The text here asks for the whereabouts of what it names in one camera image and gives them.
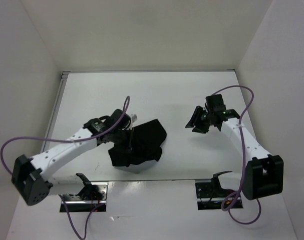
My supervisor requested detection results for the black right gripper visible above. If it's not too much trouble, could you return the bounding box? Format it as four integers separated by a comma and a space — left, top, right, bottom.
185, 105, 214, 134

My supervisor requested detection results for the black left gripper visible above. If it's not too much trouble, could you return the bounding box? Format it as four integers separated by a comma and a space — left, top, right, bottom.
111, 127, 135, 155

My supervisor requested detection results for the black skirt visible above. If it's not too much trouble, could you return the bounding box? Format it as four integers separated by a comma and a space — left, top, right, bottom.
108, 119, 167, 168

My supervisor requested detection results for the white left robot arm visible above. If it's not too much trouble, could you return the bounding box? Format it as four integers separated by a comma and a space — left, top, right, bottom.
12, 114, 133, 206

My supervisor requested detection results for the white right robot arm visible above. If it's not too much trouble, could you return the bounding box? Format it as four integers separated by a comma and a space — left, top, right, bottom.
185, 106, 284, 200

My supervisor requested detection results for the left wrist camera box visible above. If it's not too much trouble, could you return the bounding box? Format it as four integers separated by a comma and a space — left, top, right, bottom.
105, 109, 137, 130

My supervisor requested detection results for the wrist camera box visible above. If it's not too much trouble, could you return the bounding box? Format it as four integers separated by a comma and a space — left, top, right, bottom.
105, 109, 137, 130
205, 94, 226, 112

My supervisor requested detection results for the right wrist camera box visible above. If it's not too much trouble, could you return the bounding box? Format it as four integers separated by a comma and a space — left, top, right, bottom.
205, 94, 226, 112

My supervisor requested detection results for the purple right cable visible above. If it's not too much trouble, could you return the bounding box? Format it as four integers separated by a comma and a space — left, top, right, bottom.
211, 84, 260, 225

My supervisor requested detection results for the purple cable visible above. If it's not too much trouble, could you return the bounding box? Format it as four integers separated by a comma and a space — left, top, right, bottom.
211, 84, 260, 225
0, 95, 131, 240

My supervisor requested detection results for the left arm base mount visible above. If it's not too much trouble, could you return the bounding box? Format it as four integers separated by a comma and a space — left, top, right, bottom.
62, 182, 108, 213

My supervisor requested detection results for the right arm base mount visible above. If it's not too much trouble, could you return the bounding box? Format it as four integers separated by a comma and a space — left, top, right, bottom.
195, 179, 234, 211

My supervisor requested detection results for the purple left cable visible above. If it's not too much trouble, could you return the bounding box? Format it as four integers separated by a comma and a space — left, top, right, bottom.
0, 95, 131, 240

